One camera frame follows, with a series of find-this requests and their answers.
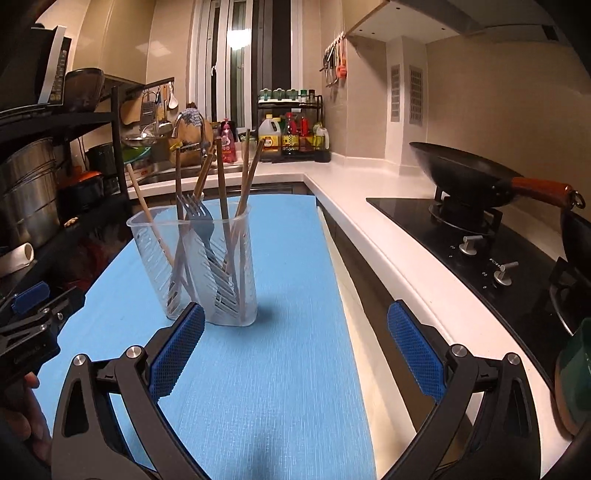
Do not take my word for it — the person's left hand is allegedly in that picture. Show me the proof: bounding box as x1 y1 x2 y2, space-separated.
1 372 52 465

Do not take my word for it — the black condiment rack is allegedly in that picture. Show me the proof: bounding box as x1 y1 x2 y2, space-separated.
256 88 332 163

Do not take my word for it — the white paper roll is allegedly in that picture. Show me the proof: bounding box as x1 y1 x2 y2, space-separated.
0 243 35 277

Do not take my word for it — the clear plastic utensil holder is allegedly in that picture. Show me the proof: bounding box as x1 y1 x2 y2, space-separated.
127 198 257 327

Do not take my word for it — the microwave oven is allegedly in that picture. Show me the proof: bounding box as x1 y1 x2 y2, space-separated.
1 25 71 111

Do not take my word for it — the black wok wooden handle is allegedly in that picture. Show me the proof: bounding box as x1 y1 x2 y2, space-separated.
410 142 586 210

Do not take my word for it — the yellow oil bottle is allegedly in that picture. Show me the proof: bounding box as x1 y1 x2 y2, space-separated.
259 114 281 155

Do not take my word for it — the pink detergent bottle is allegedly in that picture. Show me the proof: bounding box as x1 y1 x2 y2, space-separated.
221 119 238 164

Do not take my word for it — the blue table cloth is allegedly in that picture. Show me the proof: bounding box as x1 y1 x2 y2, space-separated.
36 194 377 479

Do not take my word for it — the silver fork beige handle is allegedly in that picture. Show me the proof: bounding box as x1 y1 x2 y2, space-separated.
178 193 238 316

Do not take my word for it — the steel stock pot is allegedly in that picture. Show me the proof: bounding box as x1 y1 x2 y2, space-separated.
1 138 60 249

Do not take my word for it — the black gas stove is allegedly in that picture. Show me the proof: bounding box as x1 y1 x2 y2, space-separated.
368 195 590 385

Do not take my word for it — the black shelf rack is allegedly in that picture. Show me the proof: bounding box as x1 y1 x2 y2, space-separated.
1 77 174 293

